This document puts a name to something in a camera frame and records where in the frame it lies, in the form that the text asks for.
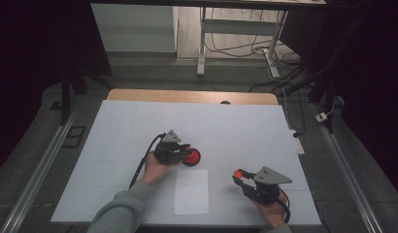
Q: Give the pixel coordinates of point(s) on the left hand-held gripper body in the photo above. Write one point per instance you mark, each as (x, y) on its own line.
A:
(168, 152)

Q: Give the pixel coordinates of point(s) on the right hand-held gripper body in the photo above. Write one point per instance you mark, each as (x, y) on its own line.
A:
(266, 191)

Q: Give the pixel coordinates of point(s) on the orange stamp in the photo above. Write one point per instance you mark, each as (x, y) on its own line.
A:
(238, 174)

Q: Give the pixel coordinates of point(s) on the round red ink pad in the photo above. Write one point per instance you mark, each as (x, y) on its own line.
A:
(193, 158)

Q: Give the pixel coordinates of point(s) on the person's right hand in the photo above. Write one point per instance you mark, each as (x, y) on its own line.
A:
(271, 213)

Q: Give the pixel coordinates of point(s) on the person's left hand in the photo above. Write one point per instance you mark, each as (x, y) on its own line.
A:
(155, 171)

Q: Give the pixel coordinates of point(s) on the white paper sheet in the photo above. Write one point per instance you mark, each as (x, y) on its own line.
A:
(191, 194)

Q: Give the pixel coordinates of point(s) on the white table cover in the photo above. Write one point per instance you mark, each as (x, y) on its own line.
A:
(226, 129)

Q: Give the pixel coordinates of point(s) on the white power strip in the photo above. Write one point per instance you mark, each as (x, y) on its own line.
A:
(299, 147)

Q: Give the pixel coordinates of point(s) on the black table grommet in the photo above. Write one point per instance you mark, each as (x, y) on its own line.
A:
(225, 102)

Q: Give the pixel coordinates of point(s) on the small white adapter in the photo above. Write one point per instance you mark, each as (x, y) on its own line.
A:
(321, 117)

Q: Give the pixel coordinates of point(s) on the black floor plate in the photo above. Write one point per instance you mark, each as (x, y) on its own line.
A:
(74, 137)

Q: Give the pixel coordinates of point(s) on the black metal stand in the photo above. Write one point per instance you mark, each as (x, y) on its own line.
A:
(329, 97)
(65, 97)

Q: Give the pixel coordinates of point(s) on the light grey cabinet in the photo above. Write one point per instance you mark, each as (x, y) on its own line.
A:
(132, 29)

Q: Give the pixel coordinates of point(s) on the dark curtain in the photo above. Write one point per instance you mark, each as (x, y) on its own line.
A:
(32, 64)
(375, 81)

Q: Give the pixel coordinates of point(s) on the metal floor rail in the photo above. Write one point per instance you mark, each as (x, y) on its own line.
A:
(346, 168)
(38, 174)

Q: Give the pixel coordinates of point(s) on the white metal desk frame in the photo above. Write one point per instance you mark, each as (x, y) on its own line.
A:
(239, 26)

